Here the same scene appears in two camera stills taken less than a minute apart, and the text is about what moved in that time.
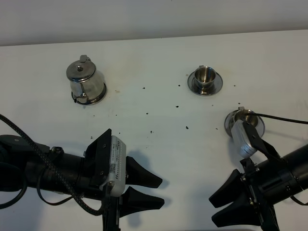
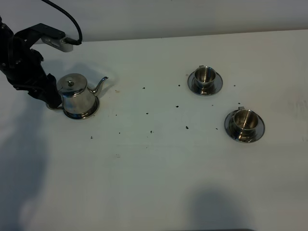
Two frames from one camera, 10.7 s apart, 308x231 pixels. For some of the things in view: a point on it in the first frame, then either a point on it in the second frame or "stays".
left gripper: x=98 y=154 → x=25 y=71
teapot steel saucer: x=94 y=101 → x=85 y=115
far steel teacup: x=204 y=77 stays
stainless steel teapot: x=84 y=81 → x=77 y=98
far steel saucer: x=215 y=87 stays
